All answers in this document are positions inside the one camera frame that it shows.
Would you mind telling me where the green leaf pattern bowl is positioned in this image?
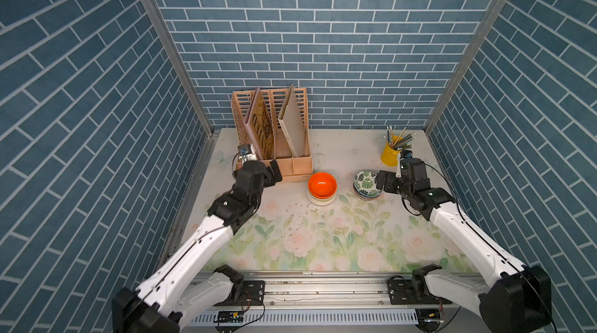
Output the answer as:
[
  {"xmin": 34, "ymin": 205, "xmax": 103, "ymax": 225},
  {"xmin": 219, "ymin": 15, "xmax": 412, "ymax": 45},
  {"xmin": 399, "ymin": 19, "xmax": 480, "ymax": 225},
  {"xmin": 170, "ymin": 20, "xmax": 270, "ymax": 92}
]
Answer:
[{"xmin": 353, "ymin": 171, "xmax": 382, "ymax": 196}]

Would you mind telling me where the blue floral bowl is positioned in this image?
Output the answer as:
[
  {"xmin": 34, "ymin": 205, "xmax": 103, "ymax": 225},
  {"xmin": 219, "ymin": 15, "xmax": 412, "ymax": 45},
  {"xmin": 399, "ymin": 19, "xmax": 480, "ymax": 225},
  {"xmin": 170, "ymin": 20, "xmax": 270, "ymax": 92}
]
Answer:
[{"xmin": 355, "ymin": 192, "xmax": 381, "ymax": 201}]

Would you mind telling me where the orange bowl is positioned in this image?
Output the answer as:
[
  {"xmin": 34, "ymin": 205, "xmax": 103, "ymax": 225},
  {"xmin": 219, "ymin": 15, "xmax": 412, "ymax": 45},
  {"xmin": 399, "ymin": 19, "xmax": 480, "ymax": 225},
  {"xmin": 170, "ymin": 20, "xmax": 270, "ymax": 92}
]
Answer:
[{"xmin": 308, "ymin": 172, "xmax": 337, "ymax": 199}]

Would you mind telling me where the cream bowl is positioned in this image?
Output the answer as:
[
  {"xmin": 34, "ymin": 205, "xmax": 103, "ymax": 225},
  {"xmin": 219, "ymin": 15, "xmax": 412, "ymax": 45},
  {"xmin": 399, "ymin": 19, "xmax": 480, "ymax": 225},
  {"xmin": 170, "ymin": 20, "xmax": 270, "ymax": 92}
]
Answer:
[{"xmin": 308, "ymin": 195, "xmax": 337, "ymax": 201}]

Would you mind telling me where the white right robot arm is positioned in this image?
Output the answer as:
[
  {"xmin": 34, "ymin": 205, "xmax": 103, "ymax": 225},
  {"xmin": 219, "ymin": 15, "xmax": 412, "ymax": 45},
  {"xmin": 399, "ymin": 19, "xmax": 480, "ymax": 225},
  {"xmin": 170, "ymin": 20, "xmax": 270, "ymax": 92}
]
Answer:
[{"xmin": 376, "ymin": 153, "xmax": 556, "ymax": 332}]

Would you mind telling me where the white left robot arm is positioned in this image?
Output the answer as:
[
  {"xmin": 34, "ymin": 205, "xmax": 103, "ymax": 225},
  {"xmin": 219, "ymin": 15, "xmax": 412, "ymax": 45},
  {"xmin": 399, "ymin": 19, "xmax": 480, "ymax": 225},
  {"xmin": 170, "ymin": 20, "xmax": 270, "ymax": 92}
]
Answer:
[{"xmin": 111, "ymin": 160, "xmax": 282, "ymax": 332}]

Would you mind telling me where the yellow metal pencil cup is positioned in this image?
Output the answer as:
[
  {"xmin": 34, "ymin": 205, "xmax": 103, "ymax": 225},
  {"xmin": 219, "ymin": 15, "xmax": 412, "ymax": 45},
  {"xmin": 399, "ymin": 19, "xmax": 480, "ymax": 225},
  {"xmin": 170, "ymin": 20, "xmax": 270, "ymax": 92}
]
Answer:
[{"xmin": 380, "ymin": 136, "xmax": 402, "ymax": 167}]

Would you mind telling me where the peach plastic file organizer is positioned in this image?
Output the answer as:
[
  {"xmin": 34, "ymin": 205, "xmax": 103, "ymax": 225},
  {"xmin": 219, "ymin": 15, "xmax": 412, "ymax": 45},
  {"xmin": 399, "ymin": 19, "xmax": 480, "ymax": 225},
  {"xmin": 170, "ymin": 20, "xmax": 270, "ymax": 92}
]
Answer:
[{"xmin": 231, "ymin": 86, "xmax": 313, "ymax": 182}]

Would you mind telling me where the white bowl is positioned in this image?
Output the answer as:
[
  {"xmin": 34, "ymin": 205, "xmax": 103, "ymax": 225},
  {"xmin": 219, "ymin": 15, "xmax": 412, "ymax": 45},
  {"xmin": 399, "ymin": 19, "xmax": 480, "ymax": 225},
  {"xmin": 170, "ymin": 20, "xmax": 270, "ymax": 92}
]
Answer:
[{"xmin": 310, "ymin": 199, "xmax": 335, "ymax": 206}]

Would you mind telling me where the floral table mat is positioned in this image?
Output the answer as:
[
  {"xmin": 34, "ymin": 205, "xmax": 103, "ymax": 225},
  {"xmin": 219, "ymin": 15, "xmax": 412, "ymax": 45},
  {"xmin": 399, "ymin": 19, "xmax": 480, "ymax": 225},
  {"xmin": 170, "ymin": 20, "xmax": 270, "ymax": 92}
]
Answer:
[{"xmin": 205, "ymin": 129, "xmax": 474, "ymax": 273}]

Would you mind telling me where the brown lettered book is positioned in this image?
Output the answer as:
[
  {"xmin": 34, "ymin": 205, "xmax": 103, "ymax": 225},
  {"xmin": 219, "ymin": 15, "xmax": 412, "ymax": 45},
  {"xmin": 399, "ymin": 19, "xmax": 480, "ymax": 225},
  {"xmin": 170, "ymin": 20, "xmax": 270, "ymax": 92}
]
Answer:
[{"xmin": 244, "ymin": 88, "xmax": 275, "ymax": 160}]

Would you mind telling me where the beige folder board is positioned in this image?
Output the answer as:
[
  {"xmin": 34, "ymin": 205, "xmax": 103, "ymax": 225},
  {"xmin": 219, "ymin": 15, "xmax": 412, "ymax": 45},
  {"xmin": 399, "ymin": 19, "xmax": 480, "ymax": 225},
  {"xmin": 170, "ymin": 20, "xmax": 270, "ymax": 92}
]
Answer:
[{"xmin": 278, "ymin": 85, "xmax": 306, "ymax": 157}]

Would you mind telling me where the green circuit board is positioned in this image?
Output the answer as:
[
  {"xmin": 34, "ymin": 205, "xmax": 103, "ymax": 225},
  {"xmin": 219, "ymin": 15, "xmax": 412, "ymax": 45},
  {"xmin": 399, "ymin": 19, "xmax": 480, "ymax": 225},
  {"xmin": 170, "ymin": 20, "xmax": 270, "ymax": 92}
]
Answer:
[{"xmin": 215, "ymin": 311, "xmax": 244, "ymax": 325}]

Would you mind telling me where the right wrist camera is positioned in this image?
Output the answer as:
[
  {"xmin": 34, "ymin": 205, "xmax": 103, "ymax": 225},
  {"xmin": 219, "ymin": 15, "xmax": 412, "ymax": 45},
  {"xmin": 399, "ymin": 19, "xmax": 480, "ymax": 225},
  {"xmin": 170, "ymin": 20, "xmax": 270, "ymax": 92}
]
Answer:
[{"xmin": 396, "ymin": 150, "xmax": 412, "ymax": 178}]

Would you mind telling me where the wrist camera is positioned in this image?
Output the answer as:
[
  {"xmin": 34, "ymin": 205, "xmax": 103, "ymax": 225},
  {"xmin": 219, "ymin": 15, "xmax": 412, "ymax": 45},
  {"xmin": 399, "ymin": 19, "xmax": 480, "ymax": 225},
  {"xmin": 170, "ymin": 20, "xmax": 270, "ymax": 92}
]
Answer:
[
  {"xmin": 396, "ymin": 150, "xmax": 412, "ymax": 178},
  {"xmin": 238, "ymin": 144, "xmax": 258, "ymax": 164}
]

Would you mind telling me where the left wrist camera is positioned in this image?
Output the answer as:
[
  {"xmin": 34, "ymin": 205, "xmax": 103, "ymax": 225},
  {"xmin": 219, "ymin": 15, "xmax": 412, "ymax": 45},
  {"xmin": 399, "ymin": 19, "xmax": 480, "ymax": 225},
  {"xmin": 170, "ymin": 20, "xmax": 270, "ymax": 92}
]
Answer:
[{"xmin": 238, "ymin": 144, "xmax": 258, "ymax": 164}]

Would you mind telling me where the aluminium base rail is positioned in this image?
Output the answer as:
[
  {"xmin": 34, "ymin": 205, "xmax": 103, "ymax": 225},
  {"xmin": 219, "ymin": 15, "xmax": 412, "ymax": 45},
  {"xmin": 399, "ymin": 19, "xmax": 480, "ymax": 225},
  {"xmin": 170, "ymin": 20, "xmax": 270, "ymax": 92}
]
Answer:
[{"xmin": 122, "ymin": 271, "xmax": 533, "ymax": 333}]

